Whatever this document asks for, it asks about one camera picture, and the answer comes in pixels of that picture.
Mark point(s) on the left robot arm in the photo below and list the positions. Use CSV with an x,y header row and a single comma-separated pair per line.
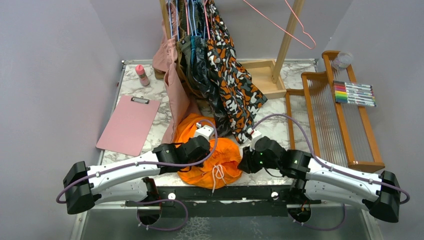
x,y
85,186

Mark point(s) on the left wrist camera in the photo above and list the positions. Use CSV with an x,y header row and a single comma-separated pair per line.
x,y
206,131

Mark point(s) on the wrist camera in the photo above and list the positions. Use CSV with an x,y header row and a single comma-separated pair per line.
x,y
255,135
206,131

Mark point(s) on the pink bottle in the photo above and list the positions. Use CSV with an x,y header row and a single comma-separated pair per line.
x,y
141,73

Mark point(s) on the wooden tiered rack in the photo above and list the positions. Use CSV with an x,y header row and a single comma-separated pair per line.
x,y
340,133

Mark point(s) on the dark patterned hanging shorts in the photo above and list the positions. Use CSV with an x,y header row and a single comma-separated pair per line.
x,y
192,36

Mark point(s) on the clear plastic cup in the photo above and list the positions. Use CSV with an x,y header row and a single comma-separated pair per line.
x,y
342,61

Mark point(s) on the pack of coloured markers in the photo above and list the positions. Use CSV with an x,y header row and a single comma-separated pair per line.
x,y
354,94

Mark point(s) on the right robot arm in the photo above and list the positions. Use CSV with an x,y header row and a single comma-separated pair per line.
x,y
319,180

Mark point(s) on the pink hanging shorts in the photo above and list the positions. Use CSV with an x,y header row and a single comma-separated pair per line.
x,y
181,104

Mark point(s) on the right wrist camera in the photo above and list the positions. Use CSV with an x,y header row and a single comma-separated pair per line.
x,y
255,135

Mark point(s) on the pink clipboard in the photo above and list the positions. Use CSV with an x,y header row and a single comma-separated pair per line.
x,y
129,125

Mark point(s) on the wooden clothes rack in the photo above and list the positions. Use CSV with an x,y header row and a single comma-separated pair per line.
x,y
266,73

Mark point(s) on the orange camouflage hanging shorts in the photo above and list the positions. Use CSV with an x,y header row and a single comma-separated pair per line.
x,y
241,98

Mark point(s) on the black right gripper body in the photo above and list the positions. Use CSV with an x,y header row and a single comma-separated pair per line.
x,y
254,161

